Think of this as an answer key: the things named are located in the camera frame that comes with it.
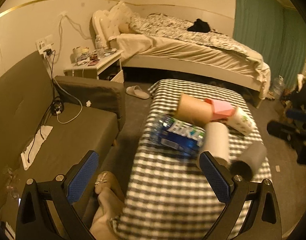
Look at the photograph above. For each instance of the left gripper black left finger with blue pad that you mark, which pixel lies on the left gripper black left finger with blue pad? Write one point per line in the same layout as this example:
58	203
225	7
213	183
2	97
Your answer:
34	219

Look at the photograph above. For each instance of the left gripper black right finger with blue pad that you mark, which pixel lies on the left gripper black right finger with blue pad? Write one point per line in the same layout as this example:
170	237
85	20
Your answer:
263	219

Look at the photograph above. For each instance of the brown paper cup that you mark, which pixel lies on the brown paper cup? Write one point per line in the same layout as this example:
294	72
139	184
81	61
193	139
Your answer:
193	111

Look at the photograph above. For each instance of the grey cup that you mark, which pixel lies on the grey cup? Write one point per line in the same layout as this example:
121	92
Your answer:
249	162

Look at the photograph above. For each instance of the white patterned paper cup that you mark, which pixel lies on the white patterned paper cup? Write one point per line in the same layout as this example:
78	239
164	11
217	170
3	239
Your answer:
241	122

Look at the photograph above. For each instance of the person's bare leg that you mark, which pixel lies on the person's bare leg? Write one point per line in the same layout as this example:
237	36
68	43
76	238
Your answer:
110	206

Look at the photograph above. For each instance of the beige slipper on foot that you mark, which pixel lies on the beige slipper on foot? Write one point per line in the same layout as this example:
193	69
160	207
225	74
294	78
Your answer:
108	180

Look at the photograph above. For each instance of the white paper on sofa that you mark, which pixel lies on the white paper on sofa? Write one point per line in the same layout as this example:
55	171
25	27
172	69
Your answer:
29	154

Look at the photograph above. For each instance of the black white checkered tablecloth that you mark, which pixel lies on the black white checkered tablecloth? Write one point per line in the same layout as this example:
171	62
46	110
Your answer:
168	197

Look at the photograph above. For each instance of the blue label water bottle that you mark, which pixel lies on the blue label water bottle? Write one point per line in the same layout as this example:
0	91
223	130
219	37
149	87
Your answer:
178	135

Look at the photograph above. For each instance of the dark grey sofa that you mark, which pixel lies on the dark grey sofa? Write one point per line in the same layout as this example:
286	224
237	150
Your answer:
86	114

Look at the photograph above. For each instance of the pink red carton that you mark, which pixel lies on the pink red carton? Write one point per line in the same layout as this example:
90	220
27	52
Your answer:
220	109

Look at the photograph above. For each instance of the large clear water jug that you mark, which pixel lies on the large clear water jug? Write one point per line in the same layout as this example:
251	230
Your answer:
277	87

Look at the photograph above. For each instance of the white bed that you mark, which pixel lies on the white bed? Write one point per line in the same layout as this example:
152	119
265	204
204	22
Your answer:
144	51

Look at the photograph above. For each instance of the white slipper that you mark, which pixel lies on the white slipper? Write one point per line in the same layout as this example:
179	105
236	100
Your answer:
137	92

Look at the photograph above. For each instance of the white nightstand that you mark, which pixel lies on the white nightstand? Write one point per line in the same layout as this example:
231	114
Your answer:
108	68

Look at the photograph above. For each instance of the clear bottle on nightstand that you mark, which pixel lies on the clear bottle on nightstand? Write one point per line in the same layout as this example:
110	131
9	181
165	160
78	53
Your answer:
99	47

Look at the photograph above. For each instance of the green curtain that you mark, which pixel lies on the green curtain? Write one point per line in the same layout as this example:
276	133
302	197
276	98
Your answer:
277	33

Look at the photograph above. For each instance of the black garment on bed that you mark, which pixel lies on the black garment on bed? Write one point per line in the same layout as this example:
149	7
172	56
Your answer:
199	26

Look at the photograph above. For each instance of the cream pillow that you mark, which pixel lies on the cream pillow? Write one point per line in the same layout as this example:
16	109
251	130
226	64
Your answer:
119	14

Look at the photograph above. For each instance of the floral patterned blanket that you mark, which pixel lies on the floral patterned blanket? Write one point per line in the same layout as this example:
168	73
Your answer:
161	25

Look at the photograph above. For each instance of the white wall power strip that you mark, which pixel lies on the white wall power strip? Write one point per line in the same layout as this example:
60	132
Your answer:
45	43

